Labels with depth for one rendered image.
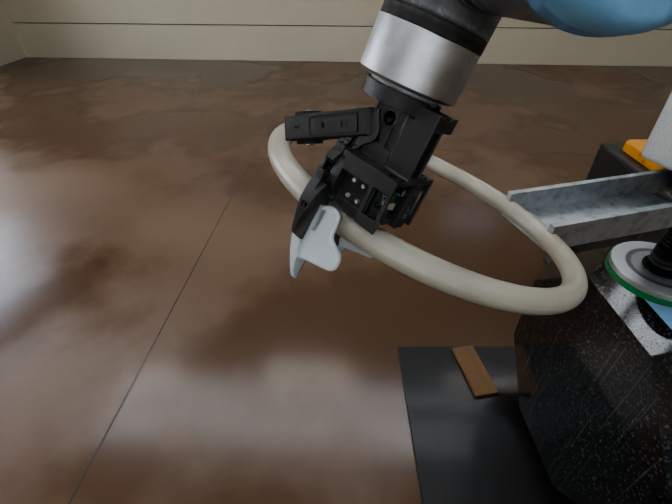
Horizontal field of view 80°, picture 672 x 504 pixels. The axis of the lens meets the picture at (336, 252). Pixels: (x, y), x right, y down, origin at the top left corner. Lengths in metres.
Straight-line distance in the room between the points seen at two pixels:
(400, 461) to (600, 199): 1.13
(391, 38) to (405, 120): 0.07
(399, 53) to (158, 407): 1.73
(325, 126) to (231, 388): 1.56
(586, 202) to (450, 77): 0.63
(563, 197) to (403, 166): 0.57
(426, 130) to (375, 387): 1.54
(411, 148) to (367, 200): 0.06
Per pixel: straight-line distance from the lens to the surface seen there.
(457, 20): 0.34
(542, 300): 0.47
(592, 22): 0.24
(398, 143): 0.36
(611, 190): 0.97
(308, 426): 1.72
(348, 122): 0.39
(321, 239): 0.39
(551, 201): 0.87
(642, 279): 1.14
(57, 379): 2.19
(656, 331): 1.21
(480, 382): 1.88
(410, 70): 0.34
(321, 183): 0.38
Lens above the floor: 1.50
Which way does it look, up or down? 38 degrees down
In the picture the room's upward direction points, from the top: straight up
